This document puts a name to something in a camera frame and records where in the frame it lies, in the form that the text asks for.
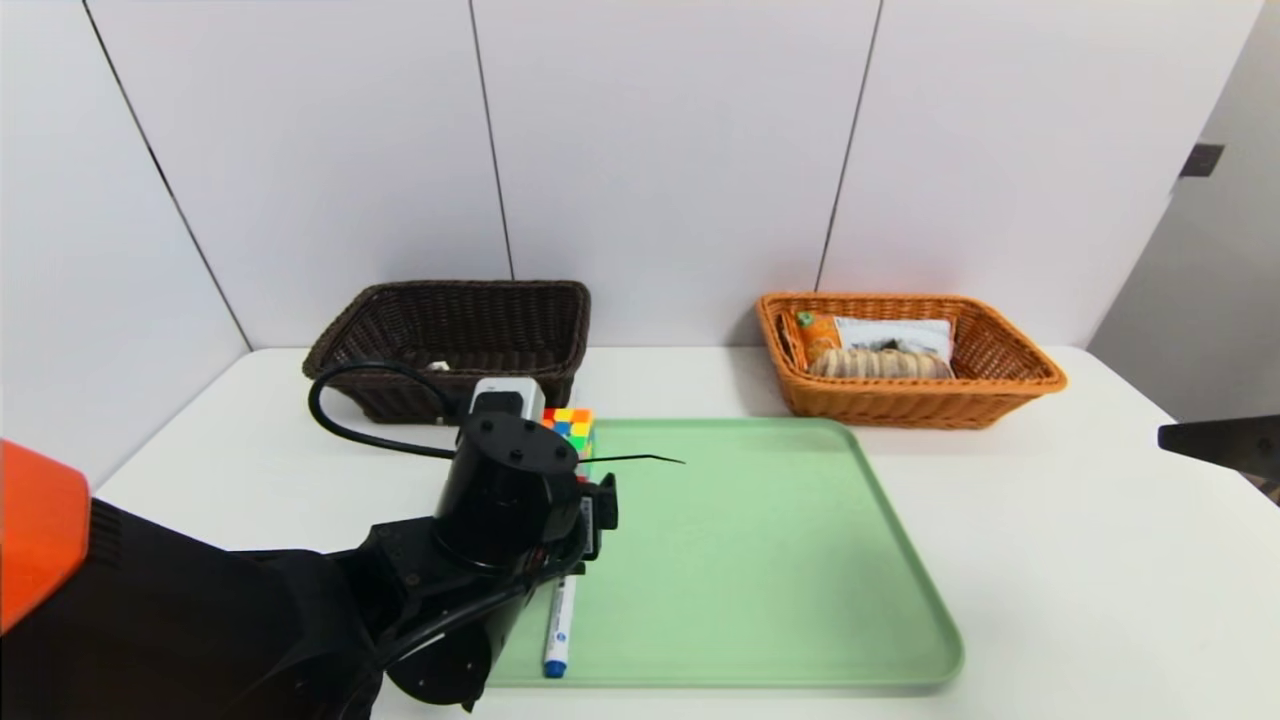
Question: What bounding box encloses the multicoloured puzzle cube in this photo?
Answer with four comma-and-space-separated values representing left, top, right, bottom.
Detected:
541, 407, 597, 483

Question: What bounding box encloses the striped brown bread roll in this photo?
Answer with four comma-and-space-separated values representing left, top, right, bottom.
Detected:
808, 346, 956, 381

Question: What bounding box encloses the orange snack bag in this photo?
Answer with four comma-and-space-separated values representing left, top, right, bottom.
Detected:
795, 310, 956, 363

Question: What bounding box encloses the blue white marker pen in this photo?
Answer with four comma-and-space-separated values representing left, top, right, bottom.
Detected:
542, 573, 579, 679

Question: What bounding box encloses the dark brown wicker basket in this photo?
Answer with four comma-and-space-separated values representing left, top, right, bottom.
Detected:
302, 279, 592, 425

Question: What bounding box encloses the orange wicker basket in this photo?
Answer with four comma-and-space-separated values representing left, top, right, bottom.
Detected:
755, 292, 1069, 431

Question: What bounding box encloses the light green plastic tray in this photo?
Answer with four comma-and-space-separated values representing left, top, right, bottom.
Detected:
485, 417, 966, 689

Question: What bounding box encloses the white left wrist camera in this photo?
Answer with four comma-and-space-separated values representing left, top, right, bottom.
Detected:
468, 377, 547, 423

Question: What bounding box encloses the black left camera cable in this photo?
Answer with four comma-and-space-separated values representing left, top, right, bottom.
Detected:
307, 361, 476, 463

